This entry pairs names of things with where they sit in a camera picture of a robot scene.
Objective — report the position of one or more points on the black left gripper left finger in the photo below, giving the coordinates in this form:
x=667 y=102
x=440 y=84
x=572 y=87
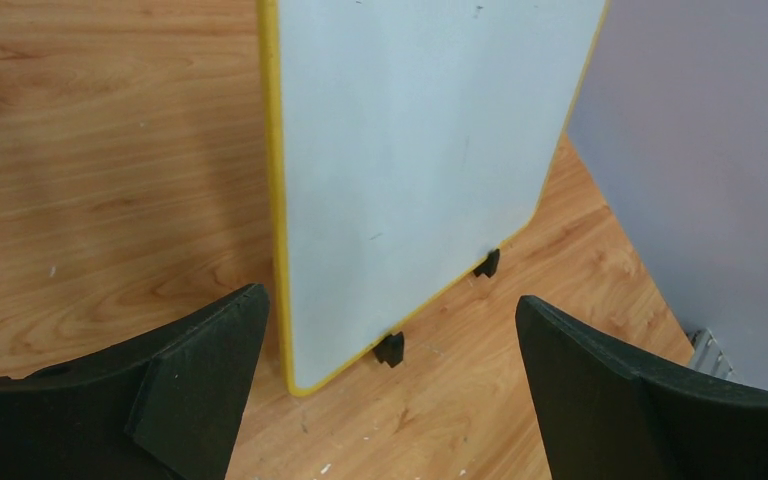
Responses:
x=166 y=404

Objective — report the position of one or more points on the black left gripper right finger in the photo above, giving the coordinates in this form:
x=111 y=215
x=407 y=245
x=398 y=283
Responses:
x=609 y=410

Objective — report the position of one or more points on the yellow-framed whiteboard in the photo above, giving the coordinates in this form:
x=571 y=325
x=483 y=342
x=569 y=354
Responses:
x=407 y=141

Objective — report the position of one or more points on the grey aluminium frame post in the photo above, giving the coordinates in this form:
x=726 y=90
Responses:
x=708 y=357

